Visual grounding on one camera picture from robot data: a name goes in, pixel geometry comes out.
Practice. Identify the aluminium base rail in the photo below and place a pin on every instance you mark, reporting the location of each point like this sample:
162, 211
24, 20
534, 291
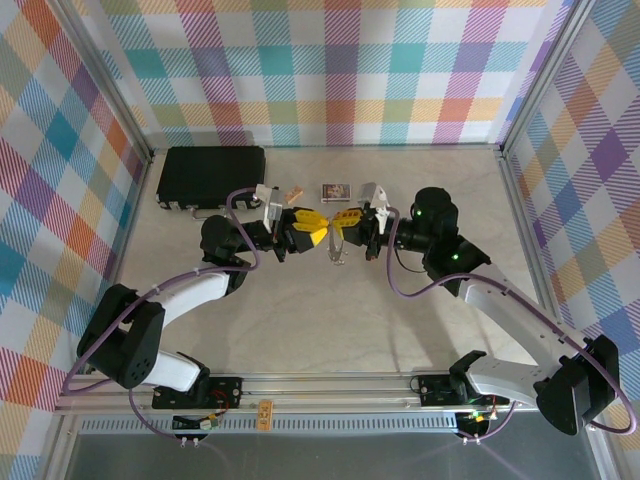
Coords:
325, 390

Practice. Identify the metal keyring with red strip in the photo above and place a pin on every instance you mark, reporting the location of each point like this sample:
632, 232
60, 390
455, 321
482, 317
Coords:
330, 228

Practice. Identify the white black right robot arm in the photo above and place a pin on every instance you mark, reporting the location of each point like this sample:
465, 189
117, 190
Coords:
520, 312

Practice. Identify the small wooden tag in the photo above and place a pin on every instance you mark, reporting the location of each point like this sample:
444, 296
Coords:
265, 415

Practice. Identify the small green circuit connector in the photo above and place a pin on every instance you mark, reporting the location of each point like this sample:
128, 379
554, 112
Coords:
475, 417
207, 424

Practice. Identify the aluminium side frame rail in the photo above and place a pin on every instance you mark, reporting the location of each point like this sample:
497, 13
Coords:
527, 225
128, 225

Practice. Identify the aluminium frame post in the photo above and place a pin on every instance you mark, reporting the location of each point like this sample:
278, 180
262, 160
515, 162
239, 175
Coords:
542, 75
116, 90

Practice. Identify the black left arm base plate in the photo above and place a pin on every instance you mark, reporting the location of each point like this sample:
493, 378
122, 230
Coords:
227, 395

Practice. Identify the grey metal front panel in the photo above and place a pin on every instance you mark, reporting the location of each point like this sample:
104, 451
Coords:
325, 457

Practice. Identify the playing card box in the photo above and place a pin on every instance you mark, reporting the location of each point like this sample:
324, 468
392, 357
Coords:
335, 193

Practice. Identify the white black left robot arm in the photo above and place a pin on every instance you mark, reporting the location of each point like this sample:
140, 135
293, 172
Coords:
200, 292

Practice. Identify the silver key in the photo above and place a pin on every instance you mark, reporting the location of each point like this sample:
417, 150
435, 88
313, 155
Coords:
340, 252
331, 247

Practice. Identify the aluminium back frame rail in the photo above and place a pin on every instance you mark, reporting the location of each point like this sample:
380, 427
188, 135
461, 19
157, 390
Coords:
325, 146

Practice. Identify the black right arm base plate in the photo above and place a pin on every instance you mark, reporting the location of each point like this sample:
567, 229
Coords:
435, 392

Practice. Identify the small wooden block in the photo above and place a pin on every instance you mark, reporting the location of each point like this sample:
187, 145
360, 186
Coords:
296, 192

